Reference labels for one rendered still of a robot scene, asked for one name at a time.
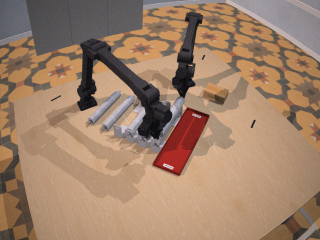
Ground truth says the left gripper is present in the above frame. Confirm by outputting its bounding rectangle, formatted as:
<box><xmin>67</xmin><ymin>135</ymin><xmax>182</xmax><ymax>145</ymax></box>
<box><xmin>177</xmin><ymin>81</ymin><xmax>193</xmax><ymax>98</ymax></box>

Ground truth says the red rectangular tray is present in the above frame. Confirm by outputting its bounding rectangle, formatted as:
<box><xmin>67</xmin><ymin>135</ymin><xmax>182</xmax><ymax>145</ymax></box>
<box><xmin>152</xmin><ymin>107</ymin><xmax>210</xmax><ymax>176</ymax></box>

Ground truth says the brown cardboard box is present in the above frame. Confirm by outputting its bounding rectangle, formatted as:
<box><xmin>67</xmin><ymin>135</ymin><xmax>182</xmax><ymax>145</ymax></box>
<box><xmin>203</xmin><ymin>82</ymin><xmax>229</xmax><ymax>104</ymax></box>

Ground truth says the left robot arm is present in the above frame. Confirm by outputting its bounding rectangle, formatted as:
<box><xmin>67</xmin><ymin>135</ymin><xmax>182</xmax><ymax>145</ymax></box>
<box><xmin>172</xmin><ymin>12</ymin><xmax>203</xmax><ymax>89</ymax></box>

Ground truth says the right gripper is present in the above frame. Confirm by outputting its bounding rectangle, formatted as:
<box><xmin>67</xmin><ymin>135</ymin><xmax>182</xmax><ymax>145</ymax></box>
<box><xmin>146</xmin><ymin>116</ymin><xmax>166</xmax><ymax>140</ymax></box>

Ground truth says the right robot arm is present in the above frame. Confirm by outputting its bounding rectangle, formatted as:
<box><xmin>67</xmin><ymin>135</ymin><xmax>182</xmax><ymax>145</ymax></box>
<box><xmin>77</xmin><ymin>38</ymin><xmax>173</xmax><ymax>139</ymax></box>

